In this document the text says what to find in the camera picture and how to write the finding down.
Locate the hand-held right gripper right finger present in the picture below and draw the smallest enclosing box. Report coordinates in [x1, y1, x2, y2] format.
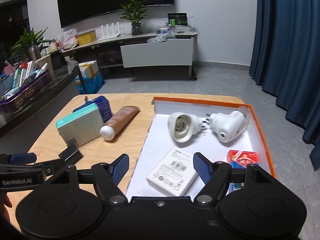
[193, 152, 274, 204]

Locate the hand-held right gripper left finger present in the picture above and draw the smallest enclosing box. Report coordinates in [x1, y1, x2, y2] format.
[47, 154, 130, 204]

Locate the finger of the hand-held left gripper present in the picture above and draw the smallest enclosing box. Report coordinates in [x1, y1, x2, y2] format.
[33, 159, 68, 178]
[0, 153, 38, 165]

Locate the small black box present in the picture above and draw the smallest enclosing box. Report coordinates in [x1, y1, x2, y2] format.
[58, 145, 84, 162]

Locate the white box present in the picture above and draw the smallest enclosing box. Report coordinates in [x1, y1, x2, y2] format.
[146, 146, 200, 197]

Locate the red and blue card box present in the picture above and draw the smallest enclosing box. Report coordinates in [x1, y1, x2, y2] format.
[226, 149, 259, 194]

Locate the white lamp socket adapter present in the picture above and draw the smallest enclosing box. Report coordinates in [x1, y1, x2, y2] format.
[167, 112, 209, 144]

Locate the white plug-in device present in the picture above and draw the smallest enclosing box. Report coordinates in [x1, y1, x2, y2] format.
[206, 110, 251, 144]

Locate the teal box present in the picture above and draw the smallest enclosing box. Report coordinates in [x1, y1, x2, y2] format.
[55, 102, 104, 148]

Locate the orange and white box lid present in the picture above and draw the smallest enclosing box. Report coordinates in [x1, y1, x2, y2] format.
[124, 96, 277, 198]

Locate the brown tube with white cap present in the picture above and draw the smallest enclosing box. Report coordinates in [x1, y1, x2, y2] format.
[99, 106, 141, 141]

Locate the blue tin box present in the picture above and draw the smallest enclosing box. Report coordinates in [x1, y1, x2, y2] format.
[73, 95, 113, 124]

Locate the purple patterned tray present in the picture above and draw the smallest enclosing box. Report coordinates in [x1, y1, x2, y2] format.
[0, 69, 53, 116]

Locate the blue plastic bag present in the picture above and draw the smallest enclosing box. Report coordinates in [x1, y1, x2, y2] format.
[75, 72, 105, 94]

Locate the beige box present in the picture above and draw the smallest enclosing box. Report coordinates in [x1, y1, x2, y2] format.
[35, 54, 54, 77]

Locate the white and yellow carton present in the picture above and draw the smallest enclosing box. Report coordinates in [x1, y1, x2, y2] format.
[79, 60, 100, 79]

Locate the large potted plant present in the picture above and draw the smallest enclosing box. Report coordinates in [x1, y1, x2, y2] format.
[10, 26, 52, 61]

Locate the white television cabinet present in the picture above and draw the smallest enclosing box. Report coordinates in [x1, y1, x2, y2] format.
[61, 31, 199, 81]

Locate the white plastic bag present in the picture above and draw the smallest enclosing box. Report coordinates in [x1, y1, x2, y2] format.
[57, 29, 79, 50]

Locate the yellow box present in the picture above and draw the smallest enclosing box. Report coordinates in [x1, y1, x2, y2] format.
[77, 30, 97, 46]

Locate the clear plastic bag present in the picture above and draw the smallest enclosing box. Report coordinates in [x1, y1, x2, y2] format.
[147, 35, 176, 44]

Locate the white router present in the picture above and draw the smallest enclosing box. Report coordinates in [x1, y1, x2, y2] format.
[98, 23, 121, 41]

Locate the blue curtain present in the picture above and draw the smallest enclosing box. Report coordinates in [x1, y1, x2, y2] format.
[249, 0, 320, 171]

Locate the green and black box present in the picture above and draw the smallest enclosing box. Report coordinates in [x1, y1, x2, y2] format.
[167, 12, 189, 28]

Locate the small potted plant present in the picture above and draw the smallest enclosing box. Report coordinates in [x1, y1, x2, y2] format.
[118, 0, 153, 36]

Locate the dark wall cabinet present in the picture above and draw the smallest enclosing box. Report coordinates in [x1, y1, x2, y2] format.
[0, 0, 31, 53]

